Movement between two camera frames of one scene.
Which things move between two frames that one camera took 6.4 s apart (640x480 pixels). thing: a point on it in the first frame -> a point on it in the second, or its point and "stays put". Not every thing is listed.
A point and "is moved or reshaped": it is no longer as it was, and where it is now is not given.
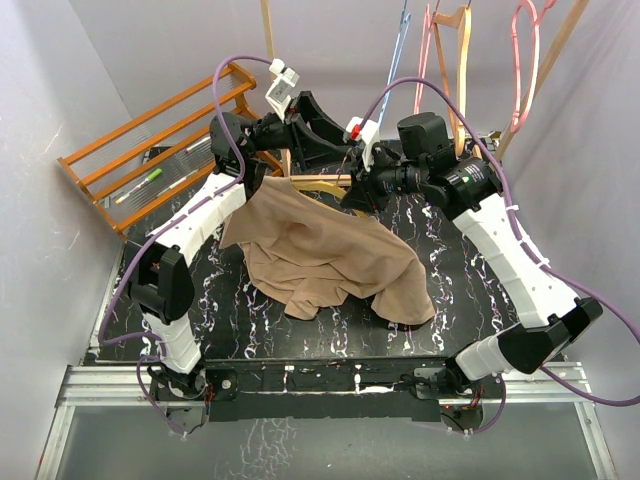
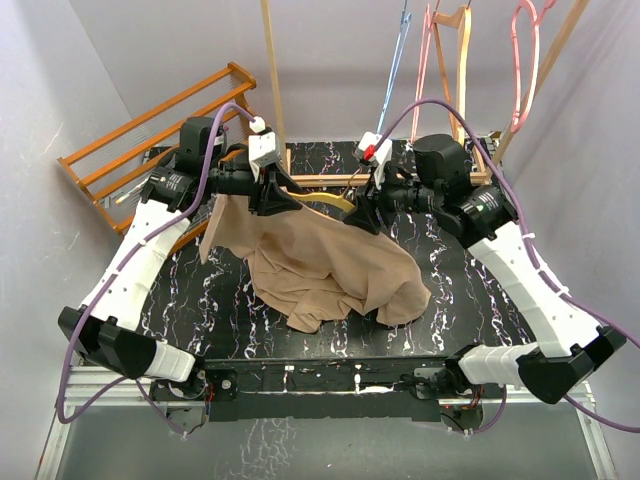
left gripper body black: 272,135 -> 235,180
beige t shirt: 302,251 is moved or reshaped
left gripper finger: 307,106 -> 274,195
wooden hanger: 459,16 stays put
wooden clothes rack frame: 510,130 stays put
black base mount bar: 395,388 stays put
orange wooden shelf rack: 122,167 stays put
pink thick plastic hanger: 537,20 stays put
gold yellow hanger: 325,187 is moved or reshaped
